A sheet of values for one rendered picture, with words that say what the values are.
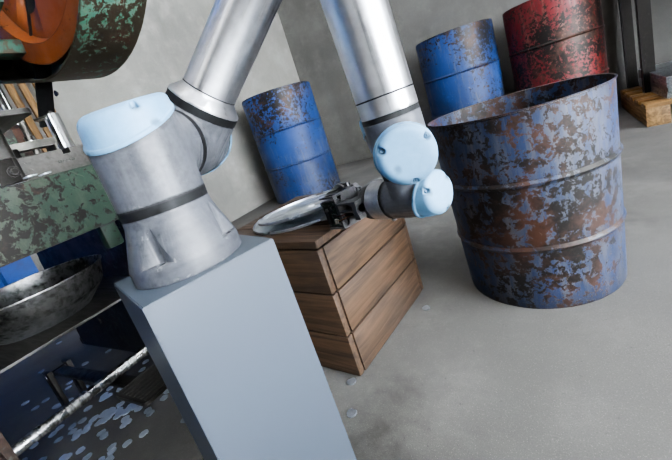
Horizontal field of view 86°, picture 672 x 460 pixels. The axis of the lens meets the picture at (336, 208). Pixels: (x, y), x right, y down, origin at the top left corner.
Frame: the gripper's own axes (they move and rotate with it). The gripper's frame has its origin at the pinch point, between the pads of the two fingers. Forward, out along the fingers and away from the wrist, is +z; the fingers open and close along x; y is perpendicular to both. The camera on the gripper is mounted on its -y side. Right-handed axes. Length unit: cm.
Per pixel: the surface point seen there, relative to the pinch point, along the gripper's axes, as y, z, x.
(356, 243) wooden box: -1.2, -3.9, 10.9
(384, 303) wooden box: -4.6, -1.2, 29.8
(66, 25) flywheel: 27, 48, -69
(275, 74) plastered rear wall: -166, 256, -99
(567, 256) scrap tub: -32, -35, 29
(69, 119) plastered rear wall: 25, 182, -80
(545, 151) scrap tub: -30.0, -37.3, 3.8
